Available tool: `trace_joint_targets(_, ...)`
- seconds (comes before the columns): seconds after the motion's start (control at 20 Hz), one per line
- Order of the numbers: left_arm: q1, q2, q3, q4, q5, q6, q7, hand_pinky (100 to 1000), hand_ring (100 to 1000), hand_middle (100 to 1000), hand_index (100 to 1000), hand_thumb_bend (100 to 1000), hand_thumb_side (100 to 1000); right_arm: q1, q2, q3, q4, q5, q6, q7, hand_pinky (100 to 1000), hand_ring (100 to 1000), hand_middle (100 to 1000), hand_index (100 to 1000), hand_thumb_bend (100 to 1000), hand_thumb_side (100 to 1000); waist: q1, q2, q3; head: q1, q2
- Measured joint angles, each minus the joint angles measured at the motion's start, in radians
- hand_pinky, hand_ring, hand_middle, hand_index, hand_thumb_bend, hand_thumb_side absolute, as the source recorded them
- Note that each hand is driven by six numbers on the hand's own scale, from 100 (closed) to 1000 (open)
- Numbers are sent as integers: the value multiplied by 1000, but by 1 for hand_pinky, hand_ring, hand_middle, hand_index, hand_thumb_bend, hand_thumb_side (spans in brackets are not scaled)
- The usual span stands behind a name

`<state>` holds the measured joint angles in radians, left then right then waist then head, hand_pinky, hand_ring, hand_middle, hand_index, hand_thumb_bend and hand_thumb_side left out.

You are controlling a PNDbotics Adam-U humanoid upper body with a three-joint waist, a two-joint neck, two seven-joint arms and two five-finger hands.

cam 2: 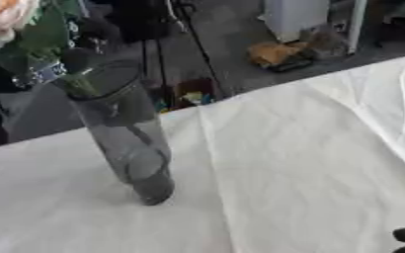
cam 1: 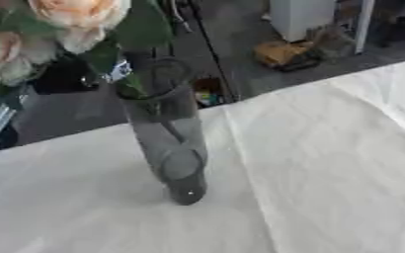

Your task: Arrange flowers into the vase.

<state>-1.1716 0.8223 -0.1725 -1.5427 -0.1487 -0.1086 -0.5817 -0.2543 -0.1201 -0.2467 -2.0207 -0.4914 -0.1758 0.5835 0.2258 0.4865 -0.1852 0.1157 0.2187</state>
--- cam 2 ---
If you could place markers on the grey glass cylinder vase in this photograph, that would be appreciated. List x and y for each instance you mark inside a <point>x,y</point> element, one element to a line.
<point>145,171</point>

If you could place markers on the black tripod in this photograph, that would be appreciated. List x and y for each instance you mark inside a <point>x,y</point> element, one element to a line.
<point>139,19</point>

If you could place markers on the white post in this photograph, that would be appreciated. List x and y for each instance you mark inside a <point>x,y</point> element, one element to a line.
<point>357,23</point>

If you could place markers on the dark red box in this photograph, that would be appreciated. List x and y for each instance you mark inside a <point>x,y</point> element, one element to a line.
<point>193,89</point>

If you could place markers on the white cabinet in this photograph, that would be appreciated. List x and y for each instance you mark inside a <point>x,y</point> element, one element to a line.
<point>295,16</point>

